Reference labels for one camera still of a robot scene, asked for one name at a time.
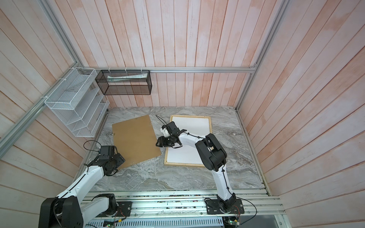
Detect aluminium slotted base rails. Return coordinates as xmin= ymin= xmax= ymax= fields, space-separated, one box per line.
xmin=48 ymin=188 xmax=286 ymax=228

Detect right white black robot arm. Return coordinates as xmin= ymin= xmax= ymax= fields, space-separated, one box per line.
xmin=156 ymin=132 xmax=237 ymax=213

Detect paper sheet inside black basket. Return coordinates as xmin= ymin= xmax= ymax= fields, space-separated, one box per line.
xmin=106 ymin=73 xmax=148 ymax=85

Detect brown cardboard backing board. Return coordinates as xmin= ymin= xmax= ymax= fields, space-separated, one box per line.
xmin=112 ymin=115 xmax=162 ymax=170

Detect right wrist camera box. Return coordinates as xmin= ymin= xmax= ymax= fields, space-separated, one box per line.
xmin=165 ymin=121 xmax=183 ymax=137

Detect white wire mesh shelf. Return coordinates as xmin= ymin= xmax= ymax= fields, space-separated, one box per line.
xmin=45 ymin=68 xmax=110 ymax=138

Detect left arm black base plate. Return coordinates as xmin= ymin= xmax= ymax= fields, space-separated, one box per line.
xmin=97 ymin=201 xmax=132 ymax=218

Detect aluminium wall rail frame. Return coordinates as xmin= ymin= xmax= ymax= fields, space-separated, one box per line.
xmin=0 ymin=0 xmax=291 ymax=197

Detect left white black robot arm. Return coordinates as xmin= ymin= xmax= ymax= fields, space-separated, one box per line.
xmin=38 ymin=154 xmax=125 ymax=228

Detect waterfall landscape photo print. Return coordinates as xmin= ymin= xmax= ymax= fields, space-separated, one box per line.
xmin=166 ymin=116 xmax=211 ymax=165

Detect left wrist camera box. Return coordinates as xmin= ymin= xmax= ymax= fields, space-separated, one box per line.
xmin=99 ymin=145 xmax=115 ymax=160

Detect light wooden picture frame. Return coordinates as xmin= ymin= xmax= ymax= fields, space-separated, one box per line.
xmin=163 ymin=114 xmax=213 ymax=167

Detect black wire mesh basket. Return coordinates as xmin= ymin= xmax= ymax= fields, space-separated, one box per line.
xmin=96 ymin=69 xmax=153 ymax=96

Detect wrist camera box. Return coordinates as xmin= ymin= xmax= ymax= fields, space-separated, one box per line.
xmin=99 ymin=145 xmax=115 ymax=160
xmin=165 ymin=121 xmax=183 ymax=137

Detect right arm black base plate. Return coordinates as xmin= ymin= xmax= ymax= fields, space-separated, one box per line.
xmin=204 ymin=198 xmax=244 ymax=215

